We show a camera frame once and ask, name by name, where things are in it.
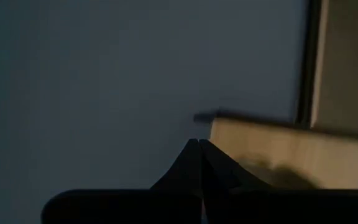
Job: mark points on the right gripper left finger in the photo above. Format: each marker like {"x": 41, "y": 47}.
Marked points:
{"x": 135, "y": 208}

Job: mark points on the wooden shelf black metal frame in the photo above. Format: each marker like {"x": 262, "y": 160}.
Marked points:
{"x": 291, "y": 143}

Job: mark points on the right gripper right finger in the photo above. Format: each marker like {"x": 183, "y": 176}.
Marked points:
{"x": 275, "y": 208}

